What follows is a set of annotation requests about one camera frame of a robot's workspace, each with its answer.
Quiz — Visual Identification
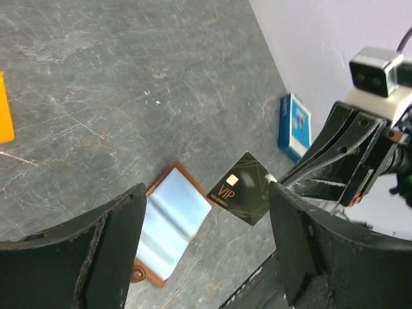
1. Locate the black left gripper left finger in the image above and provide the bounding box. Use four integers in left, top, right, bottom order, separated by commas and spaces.
1, 183, 146, 308

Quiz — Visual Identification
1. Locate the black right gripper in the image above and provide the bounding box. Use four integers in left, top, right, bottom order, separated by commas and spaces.
279, 101, 411, 207

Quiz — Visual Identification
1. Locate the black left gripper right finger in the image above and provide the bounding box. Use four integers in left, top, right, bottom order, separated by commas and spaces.
269, 182, 411, 308

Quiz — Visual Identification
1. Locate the dark VIP card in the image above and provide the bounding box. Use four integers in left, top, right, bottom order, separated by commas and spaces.
207, 152, 277, 226

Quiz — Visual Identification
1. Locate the brown leather card holder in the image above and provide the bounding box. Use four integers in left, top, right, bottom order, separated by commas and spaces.
130, 162, 214, 288

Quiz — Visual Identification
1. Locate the blue razor box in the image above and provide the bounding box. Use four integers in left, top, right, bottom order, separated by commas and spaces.
278, 93, 312, 162

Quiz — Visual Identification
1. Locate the yellow plastic bin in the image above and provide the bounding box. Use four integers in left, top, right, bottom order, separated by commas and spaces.
0, 72, 15, 144

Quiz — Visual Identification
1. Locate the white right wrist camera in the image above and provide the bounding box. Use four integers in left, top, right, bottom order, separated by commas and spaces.
344, 46, 411, 127

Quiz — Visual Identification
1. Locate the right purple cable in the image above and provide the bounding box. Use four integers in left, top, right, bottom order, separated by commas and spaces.
395, 26, 412, 55

